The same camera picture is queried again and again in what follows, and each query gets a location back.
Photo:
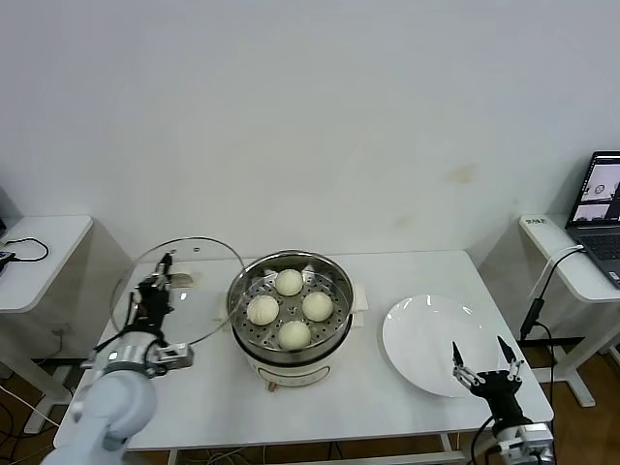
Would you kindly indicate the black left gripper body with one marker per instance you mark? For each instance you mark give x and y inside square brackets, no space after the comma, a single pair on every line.
[147,312]

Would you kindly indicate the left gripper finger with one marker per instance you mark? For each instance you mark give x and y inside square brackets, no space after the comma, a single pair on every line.
[152,285]
[167,266]

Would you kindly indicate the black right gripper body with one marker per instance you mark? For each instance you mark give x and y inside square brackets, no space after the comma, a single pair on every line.
[504,397]

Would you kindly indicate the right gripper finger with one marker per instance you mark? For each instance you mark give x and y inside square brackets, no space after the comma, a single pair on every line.
[507,352]
[457,361]

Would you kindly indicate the white steamed baozi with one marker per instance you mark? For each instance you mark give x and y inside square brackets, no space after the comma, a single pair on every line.
[294,335]
[317,306]
[263,310]
[289,282]

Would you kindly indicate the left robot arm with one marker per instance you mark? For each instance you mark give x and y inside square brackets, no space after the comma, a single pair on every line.
[121,402]

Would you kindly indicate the perforated steel steamer basket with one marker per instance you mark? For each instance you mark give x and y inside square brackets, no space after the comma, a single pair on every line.
[290,357]

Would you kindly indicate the white round plate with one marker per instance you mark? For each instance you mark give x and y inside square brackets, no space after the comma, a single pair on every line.
[426,339]

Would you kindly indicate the white side desk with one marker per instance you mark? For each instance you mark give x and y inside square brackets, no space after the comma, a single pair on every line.
[542,232]
[63,237]

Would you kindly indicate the grey open laptop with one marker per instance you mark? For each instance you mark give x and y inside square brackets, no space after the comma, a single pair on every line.
[600,242]

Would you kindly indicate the cream electric cooker base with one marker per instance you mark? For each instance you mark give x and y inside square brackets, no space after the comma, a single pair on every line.
[290,373]

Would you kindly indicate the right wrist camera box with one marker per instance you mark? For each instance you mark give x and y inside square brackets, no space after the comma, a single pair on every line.
[535,433]

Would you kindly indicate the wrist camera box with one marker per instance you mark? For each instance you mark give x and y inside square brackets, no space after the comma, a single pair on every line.
[173,354]
[535,433]

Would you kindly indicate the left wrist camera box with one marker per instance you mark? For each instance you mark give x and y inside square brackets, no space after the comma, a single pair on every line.
[173,354]

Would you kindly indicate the white wall socket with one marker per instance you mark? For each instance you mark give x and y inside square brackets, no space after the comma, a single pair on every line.
[62,331]

